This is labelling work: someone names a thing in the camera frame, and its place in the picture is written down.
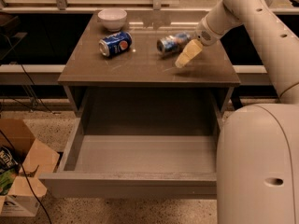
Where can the dark chip bag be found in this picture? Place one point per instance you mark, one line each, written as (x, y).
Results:
(7, 160)

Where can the redbull can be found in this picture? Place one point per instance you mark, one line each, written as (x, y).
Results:
(173, 43)

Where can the white ceramic bowl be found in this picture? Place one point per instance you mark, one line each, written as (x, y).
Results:
(112, 19)

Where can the blue pepsi can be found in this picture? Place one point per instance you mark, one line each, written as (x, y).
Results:
(115, 44)

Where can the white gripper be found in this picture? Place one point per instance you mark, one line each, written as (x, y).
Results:
(205, 34)

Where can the cardboard box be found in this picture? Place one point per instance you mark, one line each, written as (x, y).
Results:
(34, 158)

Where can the open grey top drawer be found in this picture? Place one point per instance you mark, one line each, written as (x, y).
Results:
(141, 143)

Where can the green snack bag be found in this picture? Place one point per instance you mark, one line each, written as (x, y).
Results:
(6, 180)

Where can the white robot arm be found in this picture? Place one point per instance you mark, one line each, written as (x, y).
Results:
(258, 148)

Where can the grey cabinet with top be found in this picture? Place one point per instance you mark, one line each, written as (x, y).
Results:
(142, 65)

